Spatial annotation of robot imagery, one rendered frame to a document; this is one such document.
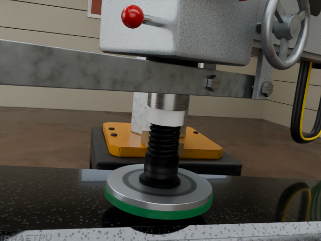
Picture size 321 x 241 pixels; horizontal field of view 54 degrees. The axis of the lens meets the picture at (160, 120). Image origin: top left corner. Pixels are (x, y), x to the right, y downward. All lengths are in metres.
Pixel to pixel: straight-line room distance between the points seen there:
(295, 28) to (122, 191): 0.42
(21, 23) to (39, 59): 6.32
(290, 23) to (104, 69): 0.32
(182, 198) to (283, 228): 0.23
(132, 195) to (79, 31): 6.21
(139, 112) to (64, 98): 5.33
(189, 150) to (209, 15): 0.86
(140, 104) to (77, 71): 1.03
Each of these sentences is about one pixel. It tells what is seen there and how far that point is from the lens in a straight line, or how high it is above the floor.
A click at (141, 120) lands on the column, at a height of 0.85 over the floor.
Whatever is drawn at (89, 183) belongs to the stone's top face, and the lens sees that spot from 0.77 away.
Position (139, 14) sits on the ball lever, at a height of 1.17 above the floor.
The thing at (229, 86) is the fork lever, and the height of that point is 1.08.
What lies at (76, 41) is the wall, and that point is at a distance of 6.68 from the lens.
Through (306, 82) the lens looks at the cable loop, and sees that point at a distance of 1.06.
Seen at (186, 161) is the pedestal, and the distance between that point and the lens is 1.26.
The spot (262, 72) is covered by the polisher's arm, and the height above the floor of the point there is 1.11.
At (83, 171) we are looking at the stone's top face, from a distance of 0.84.
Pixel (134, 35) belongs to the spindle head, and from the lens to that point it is 0.54.
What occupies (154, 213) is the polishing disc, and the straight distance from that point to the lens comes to 0.55.
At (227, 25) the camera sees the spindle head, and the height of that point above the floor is 1.18.
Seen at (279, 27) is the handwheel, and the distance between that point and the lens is 0.60.
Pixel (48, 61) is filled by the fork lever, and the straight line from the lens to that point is 0.41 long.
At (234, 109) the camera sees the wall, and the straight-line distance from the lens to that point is 7.88.
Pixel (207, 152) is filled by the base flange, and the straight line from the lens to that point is 1.33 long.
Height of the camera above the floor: 1.11
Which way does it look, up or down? 10 degrees down
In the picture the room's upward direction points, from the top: 6 degrees clockwise
